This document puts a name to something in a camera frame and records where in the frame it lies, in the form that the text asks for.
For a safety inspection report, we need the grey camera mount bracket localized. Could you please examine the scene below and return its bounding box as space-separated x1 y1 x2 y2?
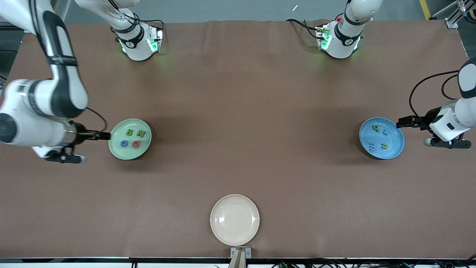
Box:
229 247 252 268

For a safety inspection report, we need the black right base cable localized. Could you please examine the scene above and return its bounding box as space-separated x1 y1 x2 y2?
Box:
126 10 165 28

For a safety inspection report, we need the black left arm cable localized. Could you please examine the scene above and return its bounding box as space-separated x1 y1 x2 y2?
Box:
408 69 461 120

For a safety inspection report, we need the beige round plate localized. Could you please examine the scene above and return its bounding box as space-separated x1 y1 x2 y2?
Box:
210 194 260 246

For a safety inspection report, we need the brown table cover sheet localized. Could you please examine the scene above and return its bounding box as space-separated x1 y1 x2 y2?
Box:
0 19 476 259

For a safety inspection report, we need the yellow floor tape strip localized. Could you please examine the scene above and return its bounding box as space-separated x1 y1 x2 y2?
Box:
419 0 432 20

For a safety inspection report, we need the black left base cable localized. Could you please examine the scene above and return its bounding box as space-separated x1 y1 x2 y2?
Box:
286 19 321 39

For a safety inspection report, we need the black cable tangle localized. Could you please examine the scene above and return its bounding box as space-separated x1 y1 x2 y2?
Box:
271 259 476 268

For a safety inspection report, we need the green round plate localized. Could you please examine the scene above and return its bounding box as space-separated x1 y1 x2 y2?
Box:
108 118 152 160

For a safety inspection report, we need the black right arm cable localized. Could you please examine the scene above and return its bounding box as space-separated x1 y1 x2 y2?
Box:
30 0 109 134

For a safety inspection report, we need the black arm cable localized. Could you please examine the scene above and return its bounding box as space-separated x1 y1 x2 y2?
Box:
30 0 109 134
408 69 461 120

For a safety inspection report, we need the black base cable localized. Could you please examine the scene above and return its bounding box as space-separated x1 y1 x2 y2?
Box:
126 10 165 28
286 19 321 39

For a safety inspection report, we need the blue round plate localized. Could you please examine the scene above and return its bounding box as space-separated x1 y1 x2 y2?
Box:
359 117 405 160

